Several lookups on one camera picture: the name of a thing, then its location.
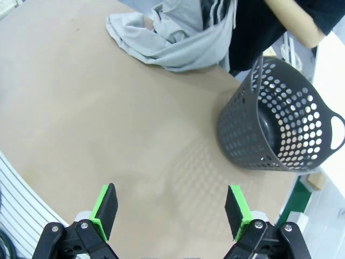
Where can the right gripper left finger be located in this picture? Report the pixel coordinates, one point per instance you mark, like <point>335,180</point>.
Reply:
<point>106,207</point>

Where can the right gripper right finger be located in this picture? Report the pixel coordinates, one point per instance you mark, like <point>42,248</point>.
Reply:
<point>235,209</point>

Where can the person's left forearm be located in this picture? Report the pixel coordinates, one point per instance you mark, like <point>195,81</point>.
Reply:
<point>296,27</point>

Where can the dark grey perforated basket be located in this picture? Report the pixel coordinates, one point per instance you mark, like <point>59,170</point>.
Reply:
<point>237,129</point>

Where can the brown cardboard box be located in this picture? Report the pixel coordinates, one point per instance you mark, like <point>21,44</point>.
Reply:
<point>316,181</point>

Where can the large white side table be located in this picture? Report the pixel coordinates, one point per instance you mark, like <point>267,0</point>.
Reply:
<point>331,70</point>

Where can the person in black t-shirt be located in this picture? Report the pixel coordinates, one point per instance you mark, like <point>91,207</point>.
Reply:
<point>256,35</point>

